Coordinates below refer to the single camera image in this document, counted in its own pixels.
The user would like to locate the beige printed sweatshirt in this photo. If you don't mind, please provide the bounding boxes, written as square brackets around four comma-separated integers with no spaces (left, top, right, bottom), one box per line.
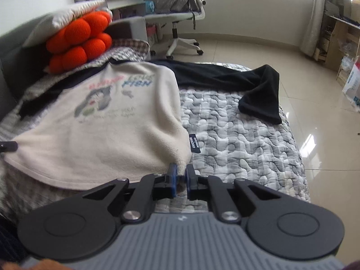
[4,61,201,189]

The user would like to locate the white pillow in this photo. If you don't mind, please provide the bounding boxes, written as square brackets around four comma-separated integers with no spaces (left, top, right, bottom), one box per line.
[22,0,106,49]

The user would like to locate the black garment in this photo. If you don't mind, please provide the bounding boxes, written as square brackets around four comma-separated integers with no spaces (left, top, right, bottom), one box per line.
[19,58,283,125]

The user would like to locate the grey checked quilt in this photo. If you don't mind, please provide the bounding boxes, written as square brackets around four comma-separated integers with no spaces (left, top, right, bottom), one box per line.
[0,40,312,223]

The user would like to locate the grey sofa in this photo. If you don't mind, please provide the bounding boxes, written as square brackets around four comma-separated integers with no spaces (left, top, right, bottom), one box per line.
[0,14,149,119]

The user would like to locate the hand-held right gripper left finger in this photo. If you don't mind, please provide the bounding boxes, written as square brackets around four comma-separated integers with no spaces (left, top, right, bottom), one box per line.
[81,163,178,223]

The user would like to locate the white and blue paper bag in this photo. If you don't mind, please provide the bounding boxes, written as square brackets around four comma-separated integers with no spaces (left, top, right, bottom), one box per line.
[341,57,360,108]

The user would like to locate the orange pumpkin cushion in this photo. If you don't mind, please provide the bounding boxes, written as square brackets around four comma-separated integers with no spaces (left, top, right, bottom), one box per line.
[46,10,113,54]
[48,32,113,74]

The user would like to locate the person's dark clothing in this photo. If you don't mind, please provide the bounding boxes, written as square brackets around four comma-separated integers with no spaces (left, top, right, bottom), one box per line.
[0,216,26,263]

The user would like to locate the white office chair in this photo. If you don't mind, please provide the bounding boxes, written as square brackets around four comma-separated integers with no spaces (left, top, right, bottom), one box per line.
[144,0,210,59]

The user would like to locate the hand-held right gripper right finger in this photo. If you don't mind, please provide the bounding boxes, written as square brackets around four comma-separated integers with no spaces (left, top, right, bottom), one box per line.
[186,164,282,223]

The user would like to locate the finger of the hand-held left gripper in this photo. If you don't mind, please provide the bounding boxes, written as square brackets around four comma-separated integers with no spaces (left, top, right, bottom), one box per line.
[0,141,19,154]

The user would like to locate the wooden shelf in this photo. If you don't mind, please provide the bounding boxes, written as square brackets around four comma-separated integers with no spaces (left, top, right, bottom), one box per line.
[317,0,360,71]

